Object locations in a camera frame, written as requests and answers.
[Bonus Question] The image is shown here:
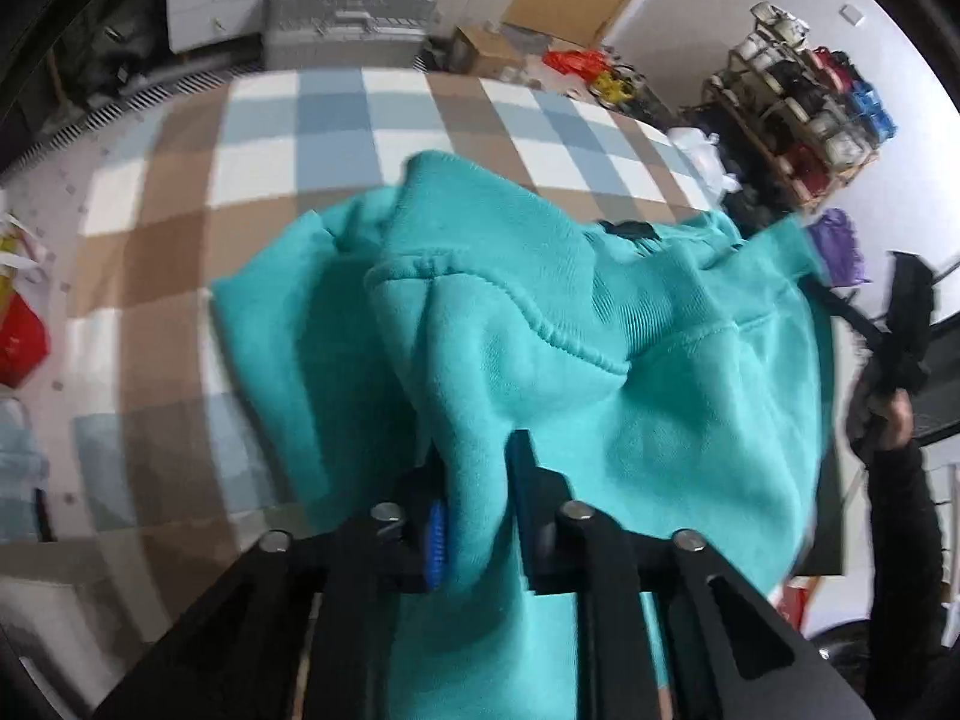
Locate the turquoise zip hoodie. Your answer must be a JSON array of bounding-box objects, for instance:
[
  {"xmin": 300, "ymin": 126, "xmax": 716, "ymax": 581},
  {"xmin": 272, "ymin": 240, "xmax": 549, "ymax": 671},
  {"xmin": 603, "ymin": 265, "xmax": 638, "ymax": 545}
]
[{"xmin": 212, "ymin": 151, "xmax": 833, "ymax": 718}]

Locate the person's right hand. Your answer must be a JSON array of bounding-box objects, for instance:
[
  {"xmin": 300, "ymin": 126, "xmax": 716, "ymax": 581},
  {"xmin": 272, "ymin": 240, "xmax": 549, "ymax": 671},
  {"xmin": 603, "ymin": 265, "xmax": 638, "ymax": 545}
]
[{"xmin": 872, "ymin": 388, "xmax": 914, "ymax": 452}]

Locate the purple cloth bag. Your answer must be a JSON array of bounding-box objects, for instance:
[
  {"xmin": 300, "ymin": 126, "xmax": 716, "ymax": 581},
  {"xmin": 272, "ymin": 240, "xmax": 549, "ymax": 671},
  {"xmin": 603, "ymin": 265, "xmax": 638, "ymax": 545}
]
[{"xmin": 807, "ymin": 208, "xmax": 869, "ymax": 288}]

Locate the wooden shoe rack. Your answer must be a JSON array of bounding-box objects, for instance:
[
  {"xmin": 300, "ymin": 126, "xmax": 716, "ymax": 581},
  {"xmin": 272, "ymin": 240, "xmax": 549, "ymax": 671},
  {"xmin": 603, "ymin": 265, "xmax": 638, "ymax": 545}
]
[{"xmin": 703, "ymin": 2, "xmax": 896, "ymax": 213}]

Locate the plaid checkered bed sheet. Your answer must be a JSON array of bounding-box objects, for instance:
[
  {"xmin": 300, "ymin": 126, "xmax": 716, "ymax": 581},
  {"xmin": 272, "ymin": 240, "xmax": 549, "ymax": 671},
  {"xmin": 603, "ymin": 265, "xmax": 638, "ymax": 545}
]
[{"xmin": 0, "ymin": 67, "xmax": 723, "ymax": 616}]

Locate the red bag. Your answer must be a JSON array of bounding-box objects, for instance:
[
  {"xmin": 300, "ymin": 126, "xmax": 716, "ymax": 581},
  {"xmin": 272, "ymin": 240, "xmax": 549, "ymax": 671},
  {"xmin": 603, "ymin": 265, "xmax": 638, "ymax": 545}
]
[{"xmin": 0, "ymin": 293, "xmax": 49, "ymax": 388}]

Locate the cardboard box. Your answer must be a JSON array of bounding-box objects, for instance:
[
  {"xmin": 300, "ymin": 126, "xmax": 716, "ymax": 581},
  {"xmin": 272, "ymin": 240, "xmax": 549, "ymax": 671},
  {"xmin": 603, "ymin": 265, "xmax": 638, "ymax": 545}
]
[{"xmin": 448, "ymin": 25, "xmax": 526, "ymax": 80}]

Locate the silver aluminium suitcase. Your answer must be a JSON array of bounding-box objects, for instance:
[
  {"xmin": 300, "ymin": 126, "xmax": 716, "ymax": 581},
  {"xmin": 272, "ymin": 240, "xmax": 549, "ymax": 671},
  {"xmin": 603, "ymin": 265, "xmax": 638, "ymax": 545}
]
[{"xmin": 262, "ymin": 0, "xmax": 436, "ymax": 71}]

